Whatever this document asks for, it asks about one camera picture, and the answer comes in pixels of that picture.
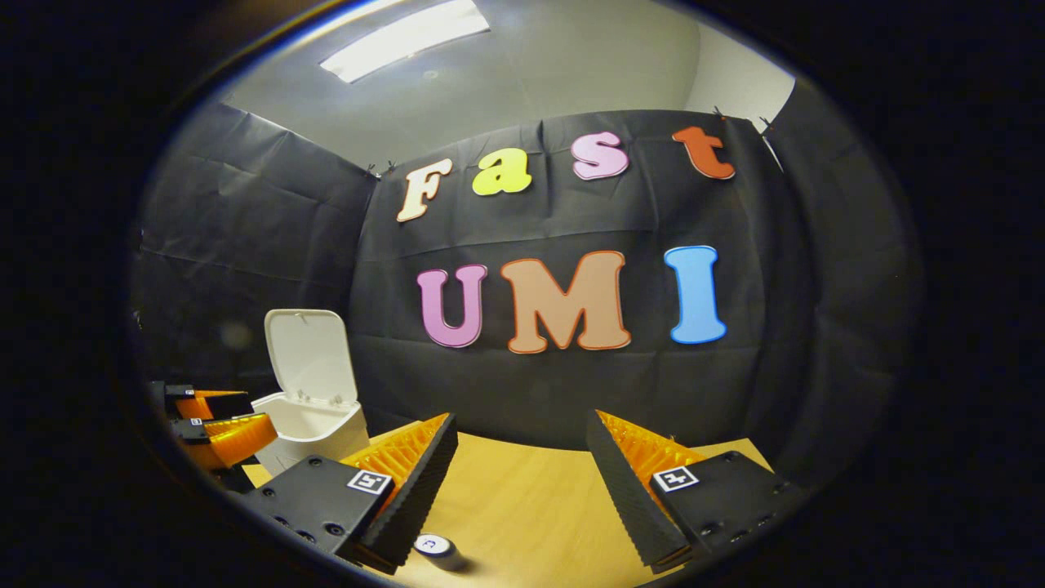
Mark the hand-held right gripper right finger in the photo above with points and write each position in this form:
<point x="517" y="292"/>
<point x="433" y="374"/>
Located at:
<point x="624" y="498"/>

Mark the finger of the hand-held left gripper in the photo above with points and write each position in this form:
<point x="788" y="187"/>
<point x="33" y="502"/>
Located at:
<point x="224" y="405"/>
<point x="237" y="441"/>

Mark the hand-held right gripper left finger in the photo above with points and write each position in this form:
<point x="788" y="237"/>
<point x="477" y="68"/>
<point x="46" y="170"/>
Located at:
<point x="420" y="490"/>

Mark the blue pop can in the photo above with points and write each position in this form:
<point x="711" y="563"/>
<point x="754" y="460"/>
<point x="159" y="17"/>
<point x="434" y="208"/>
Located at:
<point x="441" y="555"/>

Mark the white desktop garbage bin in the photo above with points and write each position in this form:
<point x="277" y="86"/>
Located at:
<point x="310" y="359"/>

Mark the wooden desktop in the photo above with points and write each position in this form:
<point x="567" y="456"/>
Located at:
<point x="531" y="514"/>

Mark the black backdrop cloth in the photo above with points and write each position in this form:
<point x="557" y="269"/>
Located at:
<point x="286" y="229"/>

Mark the rectangular ceiling light panel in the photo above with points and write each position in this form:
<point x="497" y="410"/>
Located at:
<point x="408" y="41"/>

